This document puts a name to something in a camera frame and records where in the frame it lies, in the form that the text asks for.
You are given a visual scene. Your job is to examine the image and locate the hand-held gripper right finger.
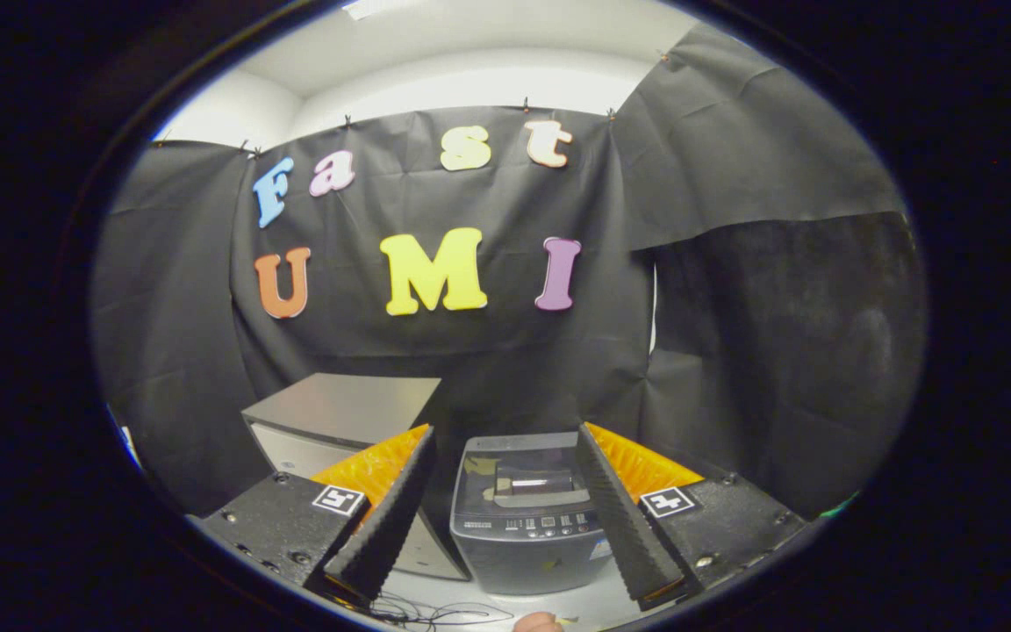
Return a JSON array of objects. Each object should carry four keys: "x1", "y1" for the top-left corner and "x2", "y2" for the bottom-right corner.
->
[{"x1": 574, "y1": 421, "x2": 809, "y2": 612}]

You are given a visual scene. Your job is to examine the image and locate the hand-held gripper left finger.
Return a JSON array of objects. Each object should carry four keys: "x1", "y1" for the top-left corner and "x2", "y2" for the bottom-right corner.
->
[{"x1": 198, "y1": 425, "x2": 436, "y2": 608}]

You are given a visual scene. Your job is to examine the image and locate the grey washing machine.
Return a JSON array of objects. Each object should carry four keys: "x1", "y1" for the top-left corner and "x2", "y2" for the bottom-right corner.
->
[{"x1": 450, "y1": 432, "x2": 620, "y2": 596}]

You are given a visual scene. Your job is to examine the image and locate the grey cabinet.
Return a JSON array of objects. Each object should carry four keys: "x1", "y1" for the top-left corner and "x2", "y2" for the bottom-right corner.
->
[{"x1": 242, "y1": 373, "x2": 471, "y2": 582}]

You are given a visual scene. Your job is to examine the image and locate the blue and white object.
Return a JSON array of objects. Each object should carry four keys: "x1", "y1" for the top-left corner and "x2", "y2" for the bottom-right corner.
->
[{"x1": 106, "y1": 404, "x2": 145, "y2": 473}]

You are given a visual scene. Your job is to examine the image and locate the black backdrop cloth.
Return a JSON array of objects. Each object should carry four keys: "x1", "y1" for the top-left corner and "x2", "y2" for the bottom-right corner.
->
[{"x1": 89, "y1": 22, "x2": 928, "y2": 521}]

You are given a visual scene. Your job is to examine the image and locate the black cables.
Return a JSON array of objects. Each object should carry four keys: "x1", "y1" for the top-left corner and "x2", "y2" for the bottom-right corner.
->
[{"x1": 369, "y1": 592, "x2": 515, "y2": 631}]

